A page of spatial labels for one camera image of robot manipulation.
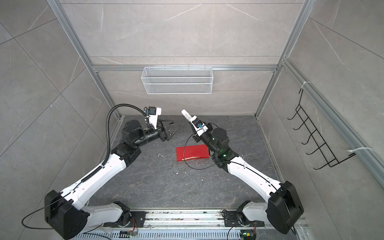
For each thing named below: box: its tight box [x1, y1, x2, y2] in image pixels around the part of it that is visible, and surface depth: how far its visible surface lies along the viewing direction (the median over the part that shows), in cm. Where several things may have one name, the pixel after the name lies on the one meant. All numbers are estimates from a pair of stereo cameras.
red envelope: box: [176, 144, 210, 162], surface depth 102 cm
